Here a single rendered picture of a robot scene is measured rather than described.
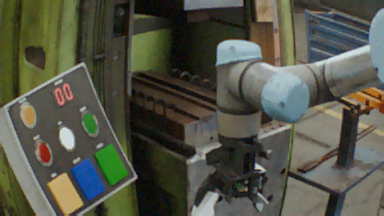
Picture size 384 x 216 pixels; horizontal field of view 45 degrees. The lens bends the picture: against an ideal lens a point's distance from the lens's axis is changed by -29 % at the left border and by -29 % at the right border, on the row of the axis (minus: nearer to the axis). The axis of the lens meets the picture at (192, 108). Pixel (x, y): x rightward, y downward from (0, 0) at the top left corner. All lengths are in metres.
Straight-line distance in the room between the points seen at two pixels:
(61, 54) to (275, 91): 0.69
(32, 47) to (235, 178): 0.97
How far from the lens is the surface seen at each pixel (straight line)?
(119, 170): 1.25
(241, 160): 1.02
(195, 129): 1.56
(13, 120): 1.06
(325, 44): 5.56
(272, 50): 1.90
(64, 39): 1.44
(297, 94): 0.91
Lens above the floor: 1.51
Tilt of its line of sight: 19 degrees down
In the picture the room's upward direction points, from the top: straight up
